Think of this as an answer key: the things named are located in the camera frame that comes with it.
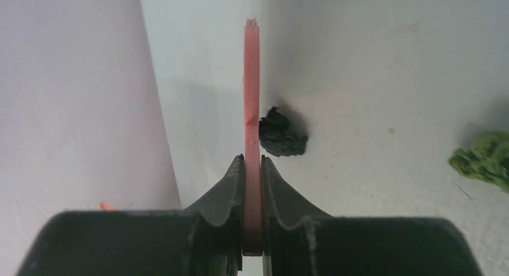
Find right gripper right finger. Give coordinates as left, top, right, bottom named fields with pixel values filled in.
left=261, top=157, right=481, bottom=275

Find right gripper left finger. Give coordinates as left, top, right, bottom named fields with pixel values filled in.
left=17, top=155, right=245, bottom=275

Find pink plastic hand brush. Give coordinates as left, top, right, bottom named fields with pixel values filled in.
left=242, top=18, right=263, bottom=257

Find dark blue paper scrap far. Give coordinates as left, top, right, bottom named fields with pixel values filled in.
left=259, top=106, right=308, bottom=157

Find green paper scrap far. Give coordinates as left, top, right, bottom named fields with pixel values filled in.
left=448, top=130, right=508, bottom=193

